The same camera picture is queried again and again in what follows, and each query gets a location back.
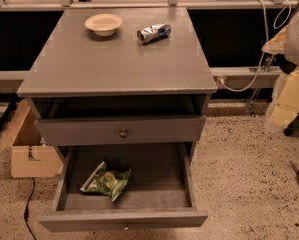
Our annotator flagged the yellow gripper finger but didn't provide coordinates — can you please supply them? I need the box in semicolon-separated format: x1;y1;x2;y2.
262;26;288;55
265;66;299;131

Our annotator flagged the green jalapeno chip bag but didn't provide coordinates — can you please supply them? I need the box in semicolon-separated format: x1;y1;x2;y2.
80;161;131;202

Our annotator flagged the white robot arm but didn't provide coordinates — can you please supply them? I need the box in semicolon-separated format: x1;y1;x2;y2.
262;11;299;132

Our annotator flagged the grey wooden drawer cabinet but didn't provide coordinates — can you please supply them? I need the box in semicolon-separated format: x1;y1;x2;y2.
16;6;219;233

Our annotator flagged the closed grey middle drawer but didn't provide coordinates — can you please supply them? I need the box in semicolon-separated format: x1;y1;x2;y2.
35;116;206;146

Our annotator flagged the open grey lower drawer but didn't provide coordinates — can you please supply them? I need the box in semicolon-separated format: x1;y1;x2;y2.
39;143;207;232

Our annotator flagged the slanted metal rod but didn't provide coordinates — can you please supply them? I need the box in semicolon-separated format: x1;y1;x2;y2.
246;55;275;116

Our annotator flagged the cardboard box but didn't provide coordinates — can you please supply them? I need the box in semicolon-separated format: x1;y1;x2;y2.
0;100;63;178

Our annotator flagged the grey metal rail frame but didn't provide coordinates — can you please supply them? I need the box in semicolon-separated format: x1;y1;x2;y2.
0;0;299;95

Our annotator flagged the white hanging cable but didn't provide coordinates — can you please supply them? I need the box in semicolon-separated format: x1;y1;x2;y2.
218;0;293;93

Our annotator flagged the black floor cable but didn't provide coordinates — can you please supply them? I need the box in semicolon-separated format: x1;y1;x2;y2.
23;177;37;240

